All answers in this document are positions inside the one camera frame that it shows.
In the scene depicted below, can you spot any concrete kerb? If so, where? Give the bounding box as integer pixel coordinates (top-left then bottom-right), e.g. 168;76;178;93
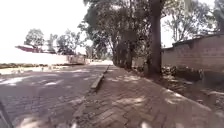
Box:
71;65;110;122

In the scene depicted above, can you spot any long white wall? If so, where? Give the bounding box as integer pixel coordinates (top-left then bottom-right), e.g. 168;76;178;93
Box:
0;46;92;66

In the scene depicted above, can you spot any dirt verge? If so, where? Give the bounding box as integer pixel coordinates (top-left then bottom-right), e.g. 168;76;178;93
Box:
132;66;224;114

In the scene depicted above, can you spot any low green hedge strip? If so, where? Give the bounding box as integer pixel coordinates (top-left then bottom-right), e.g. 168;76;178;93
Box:
0;62;69;70

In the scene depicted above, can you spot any grey cobbled road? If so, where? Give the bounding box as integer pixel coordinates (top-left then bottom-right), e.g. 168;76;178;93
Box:
0;63;110;128

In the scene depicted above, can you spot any row of tall trees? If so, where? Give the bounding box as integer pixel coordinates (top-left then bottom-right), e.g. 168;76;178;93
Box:
78;0;224;80

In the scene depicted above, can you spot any red roofed building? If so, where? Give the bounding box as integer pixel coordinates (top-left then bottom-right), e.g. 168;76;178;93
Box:
14;44;44;54

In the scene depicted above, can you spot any group of distant trees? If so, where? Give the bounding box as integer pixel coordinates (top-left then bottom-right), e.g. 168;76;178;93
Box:
23;28;85;56

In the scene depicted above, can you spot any brown brick wall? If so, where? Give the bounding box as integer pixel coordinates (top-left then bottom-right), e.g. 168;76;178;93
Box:
161;33;224;73

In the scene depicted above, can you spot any red brick path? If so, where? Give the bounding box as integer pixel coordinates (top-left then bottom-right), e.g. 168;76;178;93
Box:
71;64;224;128

